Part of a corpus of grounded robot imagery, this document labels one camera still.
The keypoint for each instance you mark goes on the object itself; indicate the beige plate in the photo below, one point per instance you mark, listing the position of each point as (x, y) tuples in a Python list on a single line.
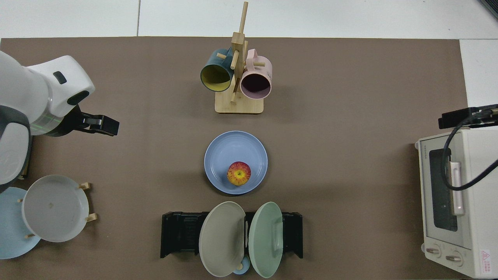
[(221, 239)]

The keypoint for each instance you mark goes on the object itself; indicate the red yellow apple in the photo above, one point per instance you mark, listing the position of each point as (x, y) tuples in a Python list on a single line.
[(239, 173)]

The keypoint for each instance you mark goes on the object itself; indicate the pink mug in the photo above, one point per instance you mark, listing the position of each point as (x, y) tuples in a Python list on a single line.
[(255, 85)]

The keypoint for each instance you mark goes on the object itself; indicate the dark teal mug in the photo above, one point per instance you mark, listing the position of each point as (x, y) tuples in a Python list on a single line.
[(216, 77)]

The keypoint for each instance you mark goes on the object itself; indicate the light blue plate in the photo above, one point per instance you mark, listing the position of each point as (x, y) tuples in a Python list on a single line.
[(9, 229)]

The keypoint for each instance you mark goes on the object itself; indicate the pale green plate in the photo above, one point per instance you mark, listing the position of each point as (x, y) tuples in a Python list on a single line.
[(266, 241)]

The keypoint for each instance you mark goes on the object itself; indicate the wooden cup stand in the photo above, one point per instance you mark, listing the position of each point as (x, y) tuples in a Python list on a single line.
[(243, 107)]

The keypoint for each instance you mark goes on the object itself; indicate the black dish rack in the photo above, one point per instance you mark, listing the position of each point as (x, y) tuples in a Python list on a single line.
[(179, 233)]

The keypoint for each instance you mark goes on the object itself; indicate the small blue round thing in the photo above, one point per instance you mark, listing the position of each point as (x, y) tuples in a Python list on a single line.
[(242, 268)]

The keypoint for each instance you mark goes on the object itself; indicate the grey plate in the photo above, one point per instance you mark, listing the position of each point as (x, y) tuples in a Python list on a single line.
[(54, 208)]

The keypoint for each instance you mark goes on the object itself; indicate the pale toaster oven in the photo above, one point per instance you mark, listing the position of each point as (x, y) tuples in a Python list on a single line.
[(474, 175)]

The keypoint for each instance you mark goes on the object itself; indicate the brown table cloth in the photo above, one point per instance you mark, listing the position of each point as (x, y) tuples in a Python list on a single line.
[(155, 155)]

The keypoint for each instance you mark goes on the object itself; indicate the wooden peg plate rack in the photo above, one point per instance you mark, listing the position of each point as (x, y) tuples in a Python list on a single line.
[(91, 217)]

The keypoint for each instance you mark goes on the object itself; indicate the red warning sticker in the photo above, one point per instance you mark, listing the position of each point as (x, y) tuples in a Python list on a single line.
[(485, 260)]

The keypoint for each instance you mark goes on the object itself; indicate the toaster oven knob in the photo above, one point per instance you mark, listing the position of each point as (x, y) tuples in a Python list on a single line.
[(454, 259), (433, 251)]

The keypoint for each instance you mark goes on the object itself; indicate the dark ribbed panel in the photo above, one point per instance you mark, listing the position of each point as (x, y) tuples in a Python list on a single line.
[(492, 6)]

